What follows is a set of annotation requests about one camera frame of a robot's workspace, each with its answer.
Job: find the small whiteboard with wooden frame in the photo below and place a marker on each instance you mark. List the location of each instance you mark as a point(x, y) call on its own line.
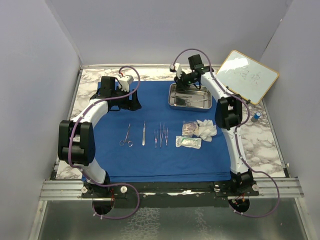
point(246, 76)

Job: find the silver hemostat forceps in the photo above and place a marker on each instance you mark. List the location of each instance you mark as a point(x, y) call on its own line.
point(126, 140)

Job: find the purple patterned packet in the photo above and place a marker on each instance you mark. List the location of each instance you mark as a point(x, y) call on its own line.
point(189, 128)

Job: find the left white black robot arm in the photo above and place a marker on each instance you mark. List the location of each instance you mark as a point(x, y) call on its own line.
point(76, 141)

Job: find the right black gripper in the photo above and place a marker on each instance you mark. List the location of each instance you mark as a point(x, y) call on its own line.
point(180, 86)

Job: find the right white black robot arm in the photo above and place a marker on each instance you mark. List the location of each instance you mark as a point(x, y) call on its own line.
point(228, 116)

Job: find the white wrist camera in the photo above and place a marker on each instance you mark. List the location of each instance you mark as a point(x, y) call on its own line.
point(177, 69)
point(124, 82)

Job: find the clear green suture packet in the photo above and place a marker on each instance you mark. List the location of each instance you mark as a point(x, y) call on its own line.
point(188, 142)

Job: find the silver metal tweezers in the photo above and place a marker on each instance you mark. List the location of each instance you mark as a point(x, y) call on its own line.
point(166, 130)

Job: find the blue surgical drape cloth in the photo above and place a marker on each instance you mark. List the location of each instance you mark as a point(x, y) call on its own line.
point(166, 164)

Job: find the silver scalpel handle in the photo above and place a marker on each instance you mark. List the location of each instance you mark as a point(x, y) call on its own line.
point(181, 96)
point(144, 134)

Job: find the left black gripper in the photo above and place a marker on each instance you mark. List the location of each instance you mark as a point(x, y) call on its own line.
point(131, 104)

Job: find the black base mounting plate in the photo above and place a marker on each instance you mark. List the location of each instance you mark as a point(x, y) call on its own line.
point(167, 194)

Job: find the silver surgical scissors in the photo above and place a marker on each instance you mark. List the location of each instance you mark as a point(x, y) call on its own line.
point(189, 102)

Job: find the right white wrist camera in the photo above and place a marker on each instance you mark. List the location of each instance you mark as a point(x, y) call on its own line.
point(177, 69)

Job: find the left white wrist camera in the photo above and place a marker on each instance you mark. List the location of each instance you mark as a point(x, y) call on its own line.
point(124, 82)

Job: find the small blue cap bottle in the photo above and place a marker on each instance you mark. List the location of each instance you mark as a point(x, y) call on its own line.
point(256, 117)

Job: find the white gauze pieces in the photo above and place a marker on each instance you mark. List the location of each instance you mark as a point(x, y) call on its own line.
point(206, 130)

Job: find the stainless steel instrument tray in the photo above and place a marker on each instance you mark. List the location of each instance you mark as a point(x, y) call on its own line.
point(192, 99)

